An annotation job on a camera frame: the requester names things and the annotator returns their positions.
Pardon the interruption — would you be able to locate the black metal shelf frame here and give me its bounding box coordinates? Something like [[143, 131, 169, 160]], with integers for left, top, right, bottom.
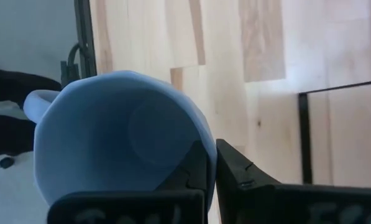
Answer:
[[298, 79, 371, 185]]

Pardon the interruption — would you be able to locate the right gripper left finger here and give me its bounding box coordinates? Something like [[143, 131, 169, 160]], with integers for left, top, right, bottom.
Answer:
[[47, 140, 209, 224]]

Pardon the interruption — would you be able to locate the black caster wheel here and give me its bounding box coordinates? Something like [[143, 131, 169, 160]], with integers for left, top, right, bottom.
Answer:
[[0, 156, 16, 170]]

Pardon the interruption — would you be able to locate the black table frame post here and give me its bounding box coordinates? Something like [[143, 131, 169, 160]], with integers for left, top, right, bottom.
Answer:
[[73, 0, 98, 78]]

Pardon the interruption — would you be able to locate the blue mug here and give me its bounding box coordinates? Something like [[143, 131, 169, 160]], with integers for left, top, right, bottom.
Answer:
[[22, 70, 219, 213]]

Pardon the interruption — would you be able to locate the black cable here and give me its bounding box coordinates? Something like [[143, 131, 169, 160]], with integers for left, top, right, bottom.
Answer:
[[60, 42, 81, 88]]

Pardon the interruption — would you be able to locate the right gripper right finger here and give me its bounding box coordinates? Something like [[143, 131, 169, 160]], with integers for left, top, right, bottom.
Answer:
[[215, 138, 371, 224]]

